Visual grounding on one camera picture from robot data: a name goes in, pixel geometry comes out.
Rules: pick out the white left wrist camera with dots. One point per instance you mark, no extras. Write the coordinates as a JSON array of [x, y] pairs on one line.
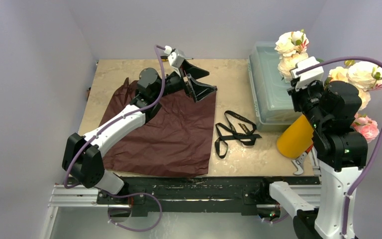
[[175, 57]]

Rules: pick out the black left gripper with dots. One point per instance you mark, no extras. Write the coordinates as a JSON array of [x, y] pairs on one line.
[[199, 89]]

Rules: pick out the black table edge rail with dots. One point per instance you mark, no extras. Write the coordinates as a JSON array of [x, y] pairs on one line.
[[307, 187]]

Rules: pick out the aluminium frame rail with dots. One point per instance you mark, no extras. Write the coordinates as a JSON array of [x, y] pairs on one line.
[[171, 199]]

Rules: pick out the dark red wrapping paper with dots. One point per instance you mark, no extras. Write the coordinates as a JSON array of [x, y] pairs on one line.
[[175, 143]]

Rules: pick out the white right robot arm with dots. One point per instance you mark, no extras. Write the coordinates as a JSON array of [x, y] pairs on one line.
[[341, 153]]

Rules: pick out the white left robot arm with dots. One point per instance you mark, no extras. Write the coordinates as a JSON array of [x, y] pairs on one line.
[[83, 153]]

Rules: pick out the clear plastic storage box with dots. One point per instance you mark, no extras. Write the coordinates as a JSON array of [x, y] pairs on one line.
[[273, 106]]

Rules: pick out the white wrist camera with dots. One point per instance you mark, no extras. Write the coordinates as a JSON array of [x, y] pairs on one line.
[[301, 81], [175, 57]]

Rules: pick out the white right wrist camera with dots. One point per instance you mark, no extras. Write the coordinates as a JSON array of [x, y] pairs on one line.
[[301, 81]]

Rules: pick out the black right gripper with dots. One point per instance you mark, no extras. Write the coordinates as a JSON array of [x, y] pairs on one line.
[[299, 100]]

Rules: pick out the white flower stem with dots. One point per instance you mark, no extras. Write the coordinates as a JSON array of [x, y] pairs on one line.
[[366, 77], [292, 48]]

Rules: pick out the pink peony flower stem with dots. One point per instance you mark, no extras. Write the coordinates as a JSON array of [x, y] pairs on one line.
[[366, 126]]

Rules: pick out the black printed ribbon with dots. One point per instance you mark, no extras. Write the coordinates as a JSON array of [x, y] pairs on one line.
[[226, 133]]

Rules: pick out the yellow cylinder vase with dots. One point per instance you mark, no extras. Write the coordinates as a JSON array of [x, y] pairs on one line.
[[296, 138]]

